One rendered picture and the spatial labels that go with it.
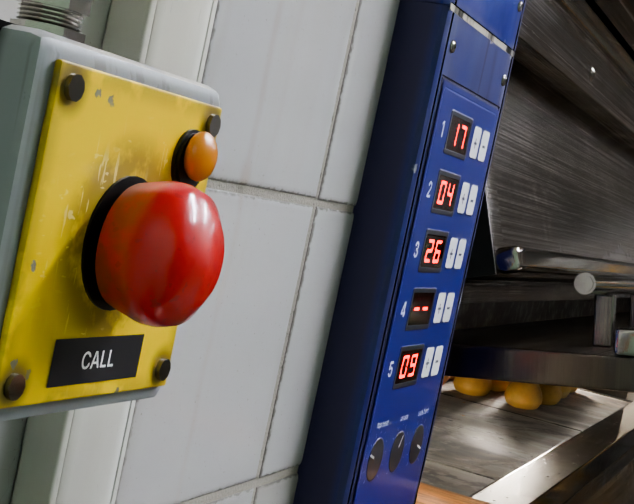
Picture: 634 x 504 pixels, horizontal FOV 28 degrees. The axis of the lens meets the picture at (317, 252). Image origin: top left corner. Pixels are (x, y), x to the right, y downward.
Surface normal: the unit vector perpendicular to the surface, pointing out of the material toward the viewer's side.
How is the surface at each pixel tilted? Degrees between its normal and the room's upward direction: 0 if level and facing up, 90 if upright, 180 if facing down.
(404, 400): 90
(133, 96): 90
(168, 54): 90
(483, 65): 90
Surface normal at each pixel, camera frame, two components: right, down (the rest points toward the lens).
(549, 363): -0.37, -0.03
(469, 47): 0.90, 0.21
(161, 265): 0.51, 0.20
